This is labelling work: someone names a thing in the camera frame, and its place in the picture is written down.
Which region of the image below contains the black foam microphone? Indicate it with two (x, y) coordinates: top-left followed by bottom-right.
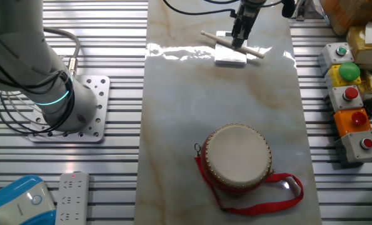
(281, 0), (296, 19)

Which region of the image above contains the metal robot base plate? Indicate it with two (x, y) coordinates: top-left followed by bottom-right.
(28, 74), (111, 144)

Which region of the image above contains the orange plastic bag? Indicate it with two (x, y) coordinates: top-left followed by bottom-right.
(319, 0), (372, 36)

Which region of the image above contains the silver digital kitchen scale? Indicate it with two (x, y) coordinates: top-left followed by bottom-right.
(214, 30), (248, 66)

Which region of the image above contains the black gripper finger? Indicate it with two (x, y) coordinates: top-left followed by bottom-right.
(238, 31), (248, 50)
(231, 30), (240, 50)

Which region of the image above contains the grey box small green button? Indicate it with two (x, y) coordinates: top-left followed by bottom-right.
(317, 42), (355, 76)

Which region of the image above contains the grey metal bracket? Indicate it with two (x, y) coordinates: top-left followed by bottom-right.
(294, 0), (318, 22)

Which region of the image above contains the white power strip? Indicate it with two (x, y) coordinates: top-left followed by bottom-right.
(54, 171), (90, 225)

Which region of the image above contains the looped black cable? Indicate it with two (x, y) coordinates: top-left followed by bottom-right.
(0, 46), (78, 136)

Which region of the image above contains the blue and white device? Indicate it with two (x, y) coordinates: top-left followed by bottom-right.
(0, 174), (57, 225)

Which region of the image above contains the yellow box green mushroom button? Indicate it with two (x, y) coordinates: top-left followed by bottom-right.
(324, 61), (362, 90)

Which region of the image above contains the grey box red button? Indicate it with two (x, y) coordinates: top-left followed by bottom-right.
(326, 84), (364, 113)
(334, 129), (372, 165)

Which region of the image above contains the wooden drumstick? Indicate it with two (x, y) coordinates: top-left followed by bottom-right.
(199, 30), (265, 59)

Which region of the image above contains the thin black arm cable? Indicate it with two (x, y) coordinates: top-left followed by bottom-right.
(162, 0), (238, 16)
(203, 0), (283, 8)

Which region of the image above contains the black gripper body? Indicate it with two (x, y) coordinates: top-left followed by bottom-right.
(231, 1), (261, 34)

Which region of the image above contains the yellow wrapped package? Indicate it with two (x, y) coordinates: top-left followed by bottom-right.
(346, 22), (372, 70)

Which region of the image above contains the orange box red button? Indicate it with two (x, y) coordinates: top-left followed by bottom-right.
(333, 107), (372, 138)

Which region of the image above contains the red drum with white head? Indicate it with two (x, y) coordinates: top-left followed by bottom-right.
(194, 123), (273, 195)

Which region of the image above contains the thick grey robot cable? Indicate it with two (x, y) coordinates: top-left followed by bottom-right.
(43, 26), (81, 78)

